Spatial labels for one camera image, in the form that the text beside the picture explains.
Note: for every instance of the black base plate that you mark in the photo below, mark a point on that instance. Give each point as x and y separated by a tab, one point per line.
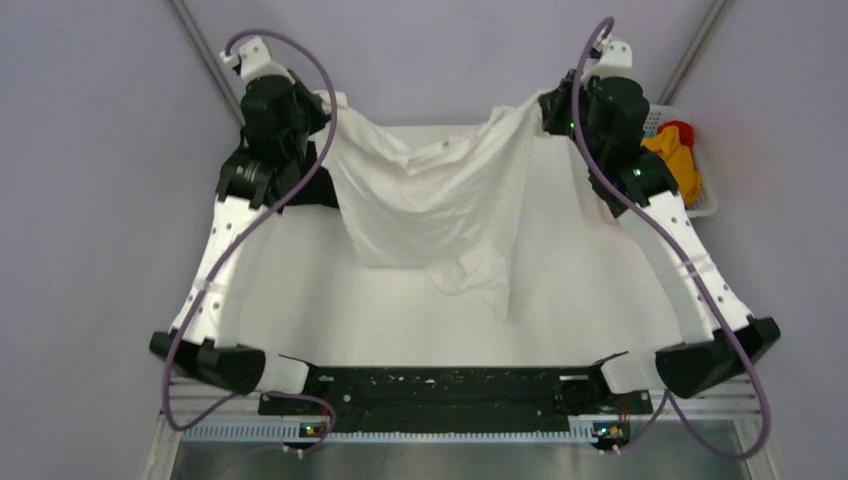
545	399

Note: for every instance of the white slotted cable duct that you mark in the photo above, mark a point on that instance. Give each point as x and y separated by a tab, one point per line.
246	430

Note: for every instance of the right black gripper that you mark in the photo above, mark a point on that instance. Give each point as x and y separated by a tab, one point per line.
554	102

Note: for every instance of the folded black t shirt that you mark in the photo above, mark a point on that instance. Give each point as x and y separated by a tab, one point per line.
319	190

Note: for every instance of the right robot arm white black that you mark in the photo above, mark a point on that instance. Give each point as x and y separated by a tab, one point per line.
720	336

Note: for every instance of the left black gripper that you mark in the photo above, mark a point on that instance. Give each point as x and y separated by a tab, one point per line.
319	117

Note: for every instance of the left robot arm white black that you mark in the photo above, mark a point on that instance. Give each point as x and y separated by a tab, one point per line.
204	341

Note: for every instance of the white t shirt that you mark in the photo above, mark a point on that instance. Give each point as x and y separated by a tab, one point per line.
451	207

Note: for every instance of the yellow t shirt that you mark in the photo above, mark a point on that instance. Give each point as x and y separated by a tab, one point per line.
680	161

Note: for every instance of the white plastic basket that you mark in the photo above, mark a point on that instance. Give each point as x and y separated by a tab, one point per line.
706	204

